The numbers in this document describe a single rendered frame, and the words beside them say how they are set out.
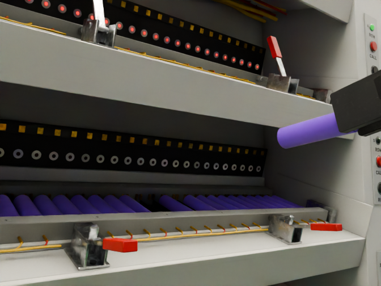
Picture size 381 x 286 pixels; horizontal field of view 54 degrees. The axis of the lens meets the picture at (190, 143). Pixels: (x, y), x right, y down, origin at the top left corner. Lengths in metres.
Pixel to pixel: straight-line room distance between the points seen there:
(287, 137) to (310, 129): 0.02
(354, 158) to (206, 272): 0.34
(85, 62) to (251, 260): 0.27
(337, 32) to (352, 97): 0.43
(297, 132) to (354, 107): 0.05
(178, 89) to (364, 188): 0.36
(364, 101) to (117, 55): 0.21
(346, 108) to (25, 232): 0.28
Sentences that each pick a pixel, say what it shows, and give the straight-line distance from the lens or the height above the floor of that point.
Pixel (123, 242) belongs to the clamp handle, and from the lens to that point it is 0.28.
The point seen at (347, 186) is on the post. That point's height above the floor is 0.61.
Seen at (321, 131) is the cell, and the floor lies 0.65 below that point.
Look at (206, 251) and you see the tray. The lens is 0.41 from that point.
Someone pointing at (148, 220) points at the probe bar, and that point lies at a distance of 0.40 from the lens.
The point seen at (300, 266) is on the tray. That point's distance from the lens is 0.52.
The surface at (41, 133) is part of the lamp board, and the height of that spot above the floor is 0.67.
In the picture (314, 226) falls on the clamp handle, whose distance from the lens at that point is 0.48.
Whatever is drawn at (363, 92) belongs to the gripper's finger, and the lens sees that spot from 0.27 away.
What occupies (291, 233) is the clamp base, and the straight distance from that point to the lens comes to 0.49.
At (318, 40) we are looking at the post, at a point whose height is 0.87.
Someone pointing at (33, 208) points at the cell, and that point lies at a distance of 0.40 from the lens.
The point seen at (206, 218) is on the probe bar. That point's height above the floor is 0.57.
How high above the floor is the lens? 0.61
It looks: 7 degrees up
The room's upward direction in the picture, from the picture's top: 1 degrees clockwise
